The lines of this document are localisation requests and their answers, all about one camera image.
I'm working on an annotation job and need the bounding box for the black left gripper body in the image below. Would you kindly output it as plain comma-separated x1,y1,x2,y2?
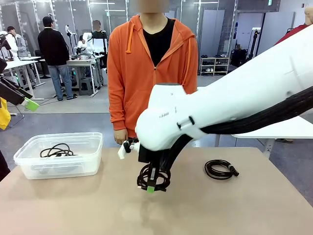
0,82,25,105

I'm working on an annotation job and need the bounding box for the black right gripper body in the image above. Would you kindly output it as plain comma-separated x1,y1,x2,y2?
138,144,161,164

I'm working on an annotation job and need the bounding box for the black braided USB cable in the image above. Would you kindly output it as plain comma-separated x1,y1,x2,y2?
136,163,172,194
204,159,240,181

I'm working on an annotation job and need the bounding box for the black power cable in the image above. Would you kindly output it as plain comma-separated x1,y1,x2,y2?
39,142,79,159

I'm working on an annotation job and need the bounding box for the person right forearm orange sleeve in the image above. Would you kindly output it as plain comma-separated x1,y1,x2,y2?
107,80,129,132

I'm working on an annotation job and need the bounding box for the person right hand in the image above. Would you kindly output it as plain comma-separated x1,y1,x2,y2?
113,129,129,145

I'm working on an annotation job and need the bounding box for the yellow cloth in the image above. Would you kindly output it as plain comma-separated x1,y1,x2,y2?
0,96,12,130

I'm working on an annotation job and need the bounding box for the long white desk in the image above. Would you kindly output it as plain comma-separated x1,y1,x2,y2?
0,55,46,101

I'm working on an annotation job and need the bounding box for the person in grey hoodie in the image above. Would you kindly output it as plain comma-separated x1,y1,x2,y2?
6,25,27,58

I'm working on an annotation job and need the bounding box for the grey plastic stool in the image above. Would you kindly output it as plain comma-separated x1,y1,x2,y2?
78,77,94,96

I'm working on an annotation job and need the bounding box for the man in black jacket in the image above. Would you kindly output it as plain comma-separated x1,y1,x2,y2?
37,16,78,101

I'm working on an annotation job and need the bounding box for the grey workbench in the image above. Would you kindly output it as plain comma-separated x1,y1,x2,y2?
39,54,103,97

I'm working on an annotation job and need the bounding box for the black equipment housing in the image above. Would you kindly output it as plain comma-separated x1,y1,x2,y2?
0,149,11,182

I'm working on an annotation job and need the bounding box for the clear plastic storage box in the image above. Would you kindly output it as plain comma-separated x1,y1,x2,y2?
13,132,103,180

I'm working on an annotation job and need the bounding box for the person in orange hoodie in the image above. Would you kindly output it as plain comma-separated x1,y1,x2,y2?
107,14,199,145

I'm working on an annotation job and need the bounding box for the white humanoid robot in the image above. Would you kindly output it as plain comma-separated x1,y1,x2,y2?
77,31,95,56

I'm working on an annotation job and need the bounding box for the person in dark top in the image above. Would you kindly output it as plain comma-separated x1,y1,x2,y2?
91,20,108,71

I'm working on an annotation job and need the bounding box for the wooden shoe rack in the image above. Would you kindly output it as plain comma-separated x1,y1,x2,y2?
200,56,230,76

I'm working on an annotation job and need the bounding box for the black cart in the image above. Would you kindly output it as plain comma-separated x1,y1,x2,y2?
231,48,250,68

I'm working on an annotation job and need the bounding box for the large white table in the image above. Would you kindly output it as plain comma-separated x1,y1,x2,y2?
197,86,313,160

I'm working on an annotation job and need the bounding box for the black tripod stand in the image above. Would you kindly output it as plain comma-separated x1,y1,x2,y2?
248,27,261,62

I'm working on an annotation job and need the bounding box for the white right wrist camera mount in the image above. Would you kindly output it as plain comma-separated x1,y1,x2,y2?
117,139,142,160

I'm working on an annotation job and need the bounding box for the black corrugated cable conduit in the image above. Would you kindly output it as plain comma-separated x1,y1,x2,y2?
156,85,313,177

